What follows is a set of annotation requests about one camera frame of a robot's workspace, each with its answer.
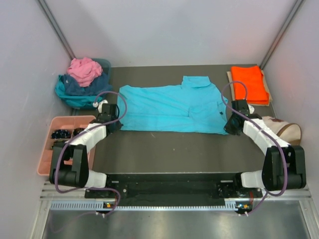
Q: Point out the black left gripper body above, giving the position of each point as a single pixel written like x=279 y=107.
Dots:
x=117 y=126

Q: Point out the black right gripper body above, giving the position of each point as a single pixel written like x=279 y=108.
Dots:
x=230 y=127

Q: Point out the light blue t shirt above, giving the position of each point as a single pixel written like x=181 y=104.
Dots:
x=195 y=105

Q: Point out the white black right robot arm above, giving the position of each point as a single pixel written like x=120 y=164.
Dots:
x=284 y=164

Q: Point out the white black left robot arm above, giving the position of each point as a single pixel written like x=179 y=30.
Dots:
x=70 y=160

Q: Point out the dark blue t shirt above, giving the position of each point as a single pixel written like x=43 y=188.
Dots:
x=98 y=85

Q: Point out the teal t shirt in bin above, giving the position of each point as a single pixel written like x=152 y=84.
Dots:
x=72 y=98

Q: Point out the pink compartment tray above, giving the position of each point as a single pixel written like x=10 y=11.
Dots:
x=69 y=123

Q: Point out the folded orange t shirt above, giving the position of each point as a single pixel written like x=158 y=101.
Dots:
x=252 y=78

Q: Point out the teal plastic laundry bin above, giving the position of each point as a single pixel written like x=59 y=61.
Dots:
x=106 y=63

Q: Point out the pink t shirt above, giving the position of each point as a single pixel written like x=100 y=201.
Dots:
x=84 y=71

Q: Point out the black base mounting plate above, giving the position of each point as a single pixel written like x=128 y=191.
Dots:
x=177 y=189

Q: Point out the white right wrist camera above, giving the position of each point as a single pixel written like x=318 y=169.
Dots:
x=251 y=109

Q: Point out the dark hair tie blue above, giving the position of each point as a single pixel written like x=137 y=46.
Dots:
x=61 y=134

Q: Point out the cream canvas drawstring bag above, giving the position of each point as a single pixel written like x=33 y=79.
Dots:
x=289 y=132

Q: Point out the dark hair tie green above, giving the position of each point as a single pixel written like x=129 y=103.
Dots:
x=54 y=143

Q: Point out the grey slotted cable duct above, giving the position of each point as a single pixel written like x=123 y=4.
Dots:
x=103 y=206

